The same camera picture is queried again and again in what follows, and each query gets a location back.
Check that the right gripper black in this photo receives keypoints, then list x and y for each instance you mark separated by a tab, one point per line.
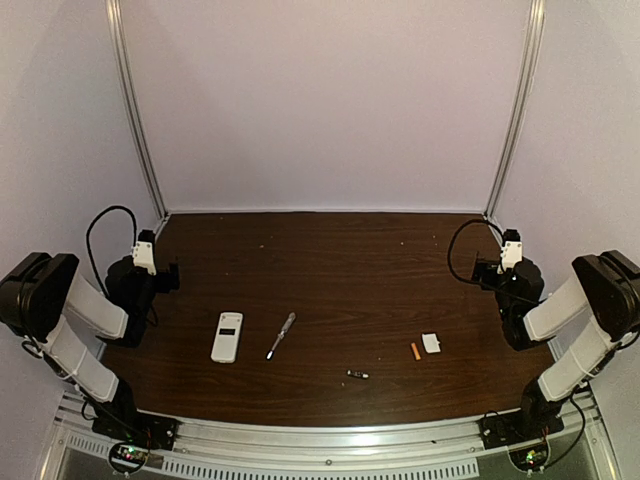
482	270

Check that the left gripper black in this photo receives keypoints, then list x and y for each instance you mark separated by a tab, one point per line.
170	276

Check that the red white remote control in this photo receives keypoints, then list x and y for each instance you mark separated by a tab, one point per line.
227	337

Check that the white battery cover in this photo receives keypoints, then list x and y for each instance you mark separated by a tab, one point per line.
431	343

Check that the orange battery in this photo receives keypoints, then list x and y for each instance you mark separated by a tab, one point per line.
415	351

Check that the clear handle screwdriver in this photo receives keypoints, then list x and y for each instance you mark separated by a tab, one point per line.
281	335

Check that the black silver battery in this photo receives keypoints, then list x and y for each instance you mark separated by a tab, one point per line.
357	374

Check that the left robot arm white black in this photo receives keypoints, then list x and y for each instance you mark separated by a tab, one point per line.
43	292

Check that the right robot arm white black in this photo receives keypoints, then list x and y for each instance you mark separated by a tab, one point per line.
605	287

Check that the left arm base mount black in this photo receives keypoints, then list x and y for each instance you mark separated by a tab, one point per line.
120	419

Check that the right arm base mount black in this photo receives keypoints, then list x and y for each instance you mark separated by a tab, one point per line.
520	425

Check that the front aluminium rail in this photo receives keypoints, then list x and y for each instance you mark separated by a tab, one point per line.
448	449

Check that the right aluminium frame post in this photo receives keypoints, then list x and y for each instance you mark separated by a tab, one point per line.
530	57

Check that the aluminium frame post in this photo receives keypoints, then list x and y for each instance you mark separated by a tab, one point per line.
117	32
530	57

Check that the left aluminium frame post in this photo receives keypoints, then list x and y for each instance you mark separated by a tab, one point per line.
117	32

